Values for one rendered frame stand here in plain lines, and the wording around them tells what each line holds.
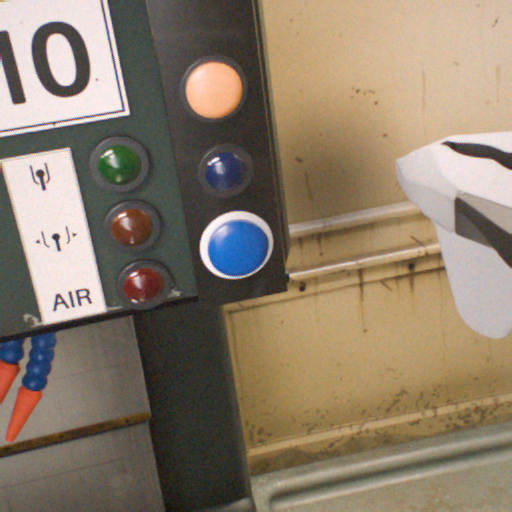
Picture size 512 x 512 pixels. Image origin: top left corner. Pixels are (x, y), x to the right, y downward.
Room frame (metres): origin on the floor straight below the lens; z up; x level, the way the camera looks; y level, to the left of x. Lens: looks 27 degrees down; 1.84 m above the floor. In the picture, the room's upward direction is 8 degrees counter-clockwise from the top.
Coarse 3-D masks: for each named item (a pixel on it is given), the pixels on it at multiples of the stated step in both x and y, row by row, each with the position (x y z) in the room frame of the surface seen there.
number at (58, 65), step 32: (0, 32) 0.44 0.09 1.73; (32, 32) 0.44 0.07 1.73; (64, 32) 0.44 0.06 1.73; (0, 64) 0.44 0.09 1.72; (32, 64) 0.44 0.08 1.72; (64, 64) 0.44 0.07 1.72; (96, 64) 0.44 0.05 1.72; (0, 96) 0.44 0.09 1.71; (32, 96) 0.44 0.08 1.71; (64, 96) 0.44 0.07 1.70; (96, 96) 0.44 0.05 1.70
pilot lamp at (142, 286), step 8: (136, 272) 0.44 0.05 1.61; (144, 272) 0.44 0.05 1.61; (152, 272) 0.44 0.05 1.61; (128, 280) 0.44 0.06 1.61; (136, 280) 0.44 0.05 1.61; (144, 280) 0.44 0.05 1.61; (152, 280) 0.44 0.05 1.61; (160, 280) 0.44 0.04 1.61; (128, 288) 0.44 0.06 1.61; (136, 288) 0.44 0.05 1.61; (144, 288) 0.44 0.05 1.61; (152, 288) 0.44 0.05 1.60; (160, 288) 0.44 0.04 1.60; (128, 296) 0.44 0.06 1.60; (136, 296) 0.44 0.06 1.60; (144, 296) 0.44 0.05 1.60; (152, 296) 0.44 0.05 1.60
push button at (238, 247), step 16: (224, 224) 0.44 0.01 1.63; (240, 224) 0.44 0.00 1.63; (256, 224) 0.44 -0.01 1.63; (208, 240) 0.44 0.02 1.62; (224, 240) 0.44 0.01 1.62; (240, 240) 0.44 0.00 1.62; (256, 240) 0.44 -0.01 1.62; (208, 256) 0.44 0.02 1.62; (224, 256) 0.44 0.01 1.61; (240, 256) 0.44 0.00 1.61; (256, 256) 0.44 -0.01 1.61; (224, 272) 0.44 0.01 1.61; (240, 272) 0.44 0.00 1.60
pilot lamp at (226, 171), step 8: (216, 160) 0.44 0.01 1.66; (224, 160) 0.44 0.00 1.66; (232, 160) 0.44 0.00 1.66; (240, 160) 0.44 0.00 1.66; (208, 168) 0.44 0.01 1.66; (216, 168) 0.44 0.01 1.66; (224, 168) 0.44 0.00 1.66; (232, 168) 0.44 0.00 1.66; (240, 168) 0.44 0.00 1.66; (208, 176) 0.44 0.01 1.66; (216, 176) 0.44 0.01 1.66; (224, 176) 0.44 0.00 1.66; (232, 176) 0.44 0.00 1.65; (240, 176) 0.44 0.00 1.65; (216, 184) 0.44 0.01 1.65; (224, 184) 0.44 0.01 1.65; (232, 184) 0.44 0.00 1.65
